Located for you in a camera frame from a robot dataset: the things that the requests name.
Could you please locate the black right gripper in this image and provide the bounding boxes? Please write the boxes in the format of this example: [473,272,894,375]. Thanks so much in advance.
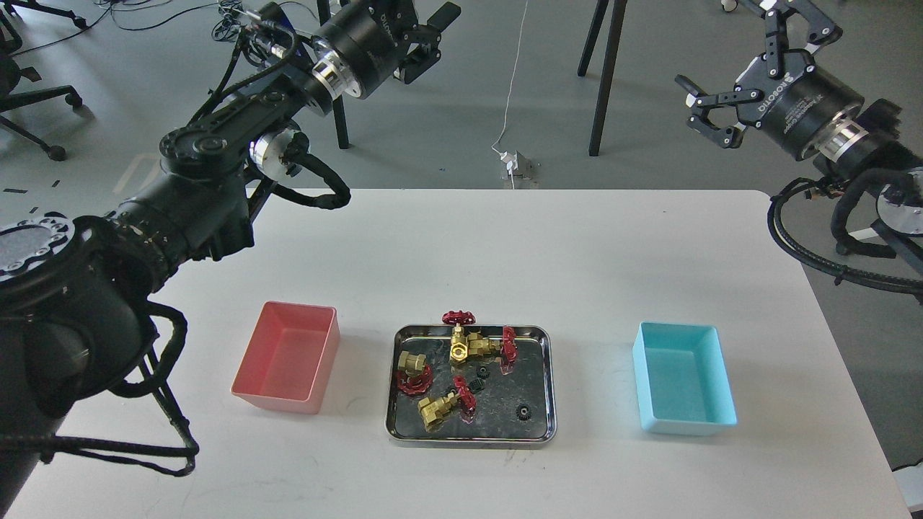
[675,0,865,162]

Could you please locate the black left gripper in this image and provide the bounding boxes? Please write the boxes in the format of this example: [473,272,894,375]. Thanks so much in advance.
[311,1,462,99]

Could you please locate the brass valve red handle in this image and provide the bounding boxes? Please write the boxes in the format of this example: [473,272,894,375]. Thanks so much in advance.
[418,376,476,433]
[466,326,518,363]
[395,350,434,396]
[442,310,476,364]

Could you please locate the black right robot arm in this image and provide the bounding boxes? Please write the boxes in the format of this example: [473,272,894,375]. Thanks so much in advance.
[675,1,922,299]

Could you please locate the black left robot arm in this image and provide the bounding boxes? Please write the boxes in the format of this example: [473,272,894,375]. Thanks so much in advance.
[1,1,461,513]

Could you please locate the light blue plastic box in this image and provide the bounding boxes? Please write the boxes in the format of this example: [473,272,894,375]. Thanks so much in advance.
[632,321,738,436]

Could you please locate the pink plastic box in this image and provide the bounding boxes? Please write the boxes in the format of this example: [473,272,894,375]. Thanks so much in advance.
[231,301,340,414]

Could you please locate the white power adapter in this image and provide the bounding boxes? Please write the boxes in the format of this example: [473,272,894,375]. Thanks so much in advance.
[499,151,535,179]

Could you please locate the black table legs right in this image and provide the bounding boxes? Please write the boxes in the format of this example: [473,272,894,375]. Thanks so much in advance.
[577,1,627,157]

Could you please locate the shiny metal tray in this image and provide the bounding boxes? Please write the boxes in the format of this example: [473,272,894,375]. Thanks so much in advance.
[385,323,557,449]

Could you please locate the black office chair base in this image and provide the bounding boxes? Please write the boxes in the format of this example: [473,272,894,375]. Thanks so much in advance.
[0,0,88,161]

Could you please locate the white cable on floor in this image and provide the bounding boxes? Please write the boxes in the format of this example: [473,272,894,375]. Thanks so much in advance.
[492,0,529,190]

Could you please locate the black cables on floor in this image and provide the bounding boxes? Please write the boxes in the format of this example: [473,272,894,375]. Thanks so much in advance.
[94,0,253,43]

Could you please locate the brass valve upright red handle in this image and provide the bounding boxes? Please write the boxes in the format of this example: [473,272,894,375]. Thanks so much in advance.
[442,310,476,364]

